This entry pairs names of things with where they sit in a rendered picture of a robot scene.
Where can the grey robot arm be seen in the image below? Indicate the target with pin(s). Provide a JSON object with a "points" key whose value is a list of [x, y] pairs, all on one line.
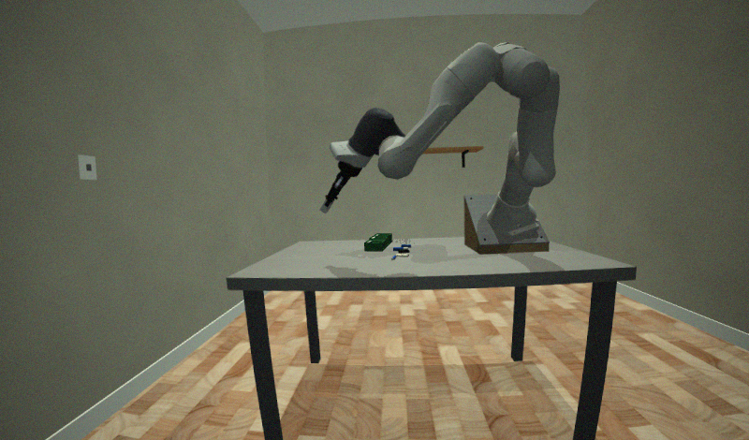
{"points": [[518, 72]]}

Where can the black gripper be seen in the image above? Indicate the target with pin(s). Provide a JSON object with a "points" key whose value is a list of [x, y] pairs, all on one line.
{"points": [[347, 171]]}

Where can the green rack of bins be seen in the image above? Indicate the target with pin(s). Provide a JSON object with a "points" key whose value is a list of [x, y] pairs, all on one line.
{"points": [[378, 242]]}

